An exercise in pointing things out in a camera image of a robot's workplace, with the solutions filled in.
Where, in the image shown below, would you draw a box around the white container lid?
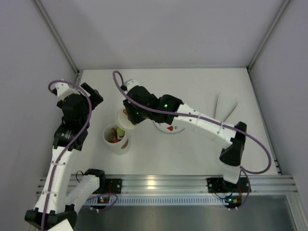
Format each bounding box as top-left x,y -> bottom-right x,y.
116,107 -> 136,131

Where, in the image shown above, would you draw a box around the brown chicken drumstick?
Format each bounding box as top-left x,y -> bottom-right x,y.
111,128 -> 117,140

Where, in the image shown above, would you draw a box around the metal tongs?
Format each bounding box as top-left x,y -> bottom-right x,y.
213,91 -> 239,122

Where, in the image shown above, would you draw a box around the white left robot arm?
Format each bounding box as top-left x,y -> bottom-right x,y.
25,80 -> 106,231

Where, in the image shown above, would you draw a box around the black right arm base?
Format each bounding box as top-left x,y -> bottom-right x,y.
206,177 -> 251,193

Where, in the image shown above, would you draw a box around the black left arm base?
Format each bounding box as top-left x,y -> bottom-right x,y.
102,178 -> 122,194

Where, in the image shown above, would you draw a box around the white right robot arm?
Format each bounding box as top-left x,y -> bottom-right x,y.
118,81 -> 247,184

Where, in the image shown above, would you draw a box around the white cylindrical lunch container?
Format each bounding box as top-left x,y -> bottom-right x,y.
103,124 -> 131,155

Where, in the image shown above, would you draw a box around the blue rimmed white plate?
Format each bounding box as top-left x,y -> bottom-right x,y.
154,122 -> 184,134

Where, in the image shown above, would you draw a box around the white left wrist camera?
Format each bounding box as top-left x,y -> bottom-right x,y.
53,82 -> 80,101

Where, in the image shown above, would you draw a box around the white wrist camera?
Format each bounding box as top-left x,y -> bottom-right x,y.
53,82 -> 80,101
124,79 -> 139,92

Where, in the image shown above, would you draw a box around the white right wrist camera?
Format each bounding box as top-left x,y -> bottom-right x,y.
124,79 -> 139,92

